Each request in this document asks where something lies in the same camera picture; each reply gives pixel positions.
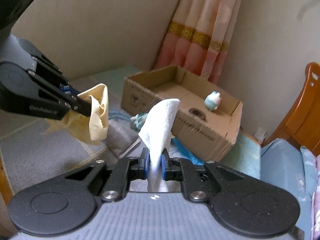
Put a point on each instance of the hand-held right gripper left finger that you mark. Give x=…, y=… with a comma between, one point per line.
x=145, y=160

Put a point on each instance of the blue and white plush toy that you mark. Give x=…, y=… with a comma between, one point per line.
x=212, y=101

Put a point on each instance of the pink patterned curtain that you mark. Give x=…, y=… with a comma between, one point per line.
x=205, y=17

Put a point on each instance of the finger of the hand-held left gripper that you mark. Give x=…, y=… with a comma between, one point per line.
x=47, y=65
x=80, y=105

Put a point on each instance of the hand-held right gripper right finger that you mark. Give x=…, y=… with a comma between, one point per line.
x=163, y=165

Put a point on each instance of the brown scrunchie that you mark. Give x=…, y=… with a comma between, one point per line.
x=197, y=113

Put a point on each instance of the white cloth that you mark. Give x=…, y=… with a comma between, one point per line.
x=160, y=130

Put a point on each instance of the blue floral bedsheet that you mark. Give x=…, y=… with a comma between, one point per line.
x=280, y=160

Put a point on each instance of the blue floral pillow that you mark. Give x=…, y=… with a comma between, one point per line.
x=308, y=170

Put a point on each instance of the purple floral pillow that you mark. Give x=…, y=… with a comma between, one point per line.
x=316, y=205

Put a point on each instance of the yellow cloth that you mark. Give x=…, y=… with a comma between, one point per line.
x=100, y=125

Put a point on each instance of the wooden headboard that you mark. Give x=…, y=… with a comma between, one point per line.
x=300, y=120

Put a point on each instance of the sachet with blue tassel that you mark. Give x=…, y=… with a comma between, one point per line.
x=137, y=122

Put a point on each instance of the cardboard box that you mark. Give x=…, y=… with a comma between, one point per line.
x=200, y=135

